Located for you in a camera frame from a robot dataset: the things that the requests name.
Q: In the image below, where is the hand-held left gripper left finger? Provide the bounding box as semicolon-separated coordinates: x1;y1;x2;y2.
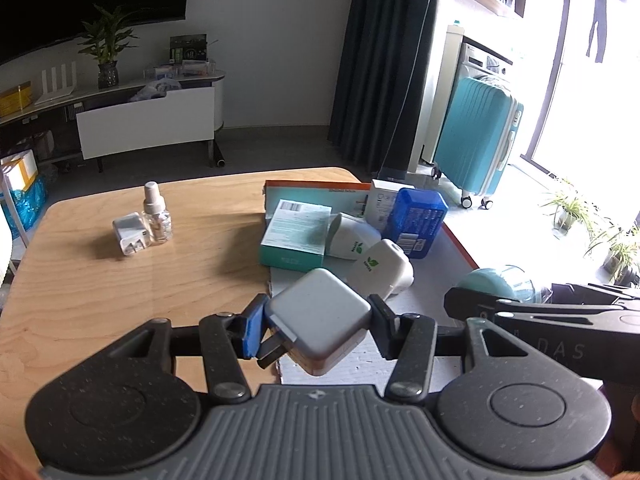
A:
114;293;271;407

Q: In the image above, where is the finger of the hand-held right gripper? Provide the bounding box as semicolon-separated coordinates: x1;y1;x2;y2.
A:
491;309;640;337
443;286;626;320

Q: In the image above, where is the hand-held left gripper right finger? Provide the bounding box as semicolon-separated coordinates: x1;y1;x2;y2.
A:
367;294;508;406

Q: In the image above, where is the teal round jar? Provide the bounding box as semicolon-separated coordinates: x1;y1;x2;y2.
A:
459;264;540;307

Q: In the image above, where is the orange cardboard box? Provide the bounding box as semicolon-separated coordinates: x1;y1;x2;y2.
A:
261;179;482;387

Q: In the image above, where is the white leaf-printed device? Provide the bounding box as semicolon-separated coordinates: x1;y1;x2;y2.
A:
324;212;383;262
346;238;416;302

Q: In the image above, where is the white plug charger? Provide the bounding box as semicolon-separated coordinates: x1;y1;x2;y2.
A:
111;213;152;258
256;268;374;377

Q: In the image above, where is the blue transparent plastic box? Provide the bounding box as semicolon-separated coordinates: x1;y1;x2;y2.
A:
381;187;450;261

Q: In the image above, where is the teal carton box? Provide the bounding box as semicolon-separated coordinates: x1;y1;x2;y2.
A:
258;198;334;268

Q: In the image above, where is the white carton box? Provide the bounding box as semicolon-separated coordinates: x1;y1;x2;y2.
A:
363;178;417;227

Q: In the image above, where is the potted spider plant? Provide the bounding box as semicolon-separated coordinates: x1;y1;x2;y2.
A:
584;219;640;282
541;176;594;234

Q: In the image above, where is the clear spray bottle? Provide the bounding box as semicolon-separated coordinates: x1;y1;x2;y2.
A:
142;181;174;247

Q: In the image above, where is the teal suitcase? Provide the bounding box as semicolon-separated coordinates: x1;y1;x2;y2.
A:
431;75;525;211

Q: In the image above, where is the white television cabinet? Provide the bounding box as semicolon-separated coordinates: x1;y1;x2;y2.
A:
0;66;227;172

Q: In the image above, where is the washing machine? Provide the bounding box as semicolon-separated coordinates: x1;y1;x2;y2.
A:
459;41;517;87

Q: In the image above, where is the dark curtain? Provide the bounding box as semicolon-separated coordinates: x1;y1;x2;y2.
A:
327;0;442;179

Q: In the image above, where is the crumpled cloth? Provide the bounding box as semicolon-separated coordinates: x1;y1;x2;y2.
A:
130;76;182;103

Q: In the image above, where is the cardboard box in blue bag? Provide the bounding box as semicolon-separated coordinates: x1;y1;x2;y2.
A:
0;149;49;234

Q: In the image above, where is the dark printed box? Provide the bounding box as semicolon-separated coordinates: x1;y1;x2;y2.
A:
168;33;209;64

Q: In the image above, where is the white router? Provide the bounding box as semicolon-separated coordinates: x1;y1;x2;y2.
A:
34;61;78;107

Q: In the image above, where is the dark hanging garment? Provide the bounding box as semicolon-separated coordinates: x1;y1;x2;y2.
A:
585;0;614;64

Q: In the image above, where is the bamboo plant in vase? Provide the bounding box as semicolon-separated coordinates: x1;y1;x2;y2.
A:
76;4;140;91

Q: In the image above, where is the yellow box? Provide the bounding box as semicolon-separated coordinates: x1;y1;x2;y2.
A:
0;82;37;118

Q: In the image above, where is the black television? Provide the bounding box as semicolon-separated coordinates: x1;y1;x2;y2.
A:
0;0;194;67

